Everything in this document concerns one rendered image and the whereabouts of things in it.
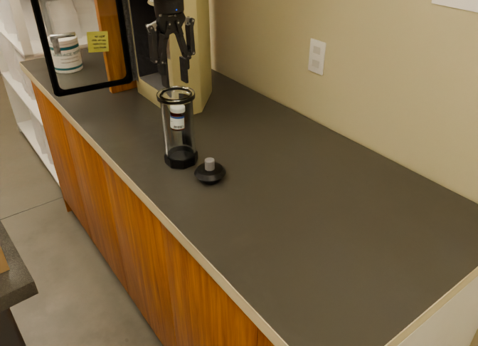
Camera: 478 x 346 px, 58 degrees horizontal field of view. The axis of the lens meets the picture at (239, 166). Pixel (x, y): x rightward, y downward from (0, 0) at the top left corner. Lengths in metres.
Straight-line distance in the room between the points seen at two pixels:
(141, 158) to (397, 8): 0.87
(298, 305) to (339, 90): 0.83
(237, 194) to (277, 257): 0.26
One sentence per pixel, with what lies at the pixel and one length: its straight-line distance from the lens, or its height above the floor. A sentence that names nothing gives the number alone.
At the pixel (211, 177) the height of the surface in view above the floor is 0.97.
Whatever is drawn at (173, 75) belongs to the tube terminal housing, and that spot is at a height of 1.11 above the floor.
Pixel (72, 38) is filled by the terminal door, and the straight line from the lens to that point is 1.72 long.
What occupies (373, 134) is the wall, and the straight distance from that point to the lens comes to 1.48.
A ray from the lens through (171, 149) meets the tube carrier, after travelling 1.29.
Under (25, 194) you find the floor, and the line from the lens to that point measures 3.10.
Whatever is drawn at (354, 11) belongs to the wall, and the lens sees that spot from 1.44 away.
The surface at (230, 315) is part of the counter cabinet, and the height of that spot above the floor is 0.78.
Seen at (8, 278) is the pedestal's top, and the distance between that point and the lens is 1.09.
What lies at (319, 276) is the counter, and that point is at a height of 0.94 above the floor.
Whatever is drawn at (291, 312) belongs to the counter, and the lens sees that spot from 0.92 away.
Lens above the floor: 1.65
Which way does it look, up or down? 33 degrees down
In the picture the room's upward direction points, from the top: straight up
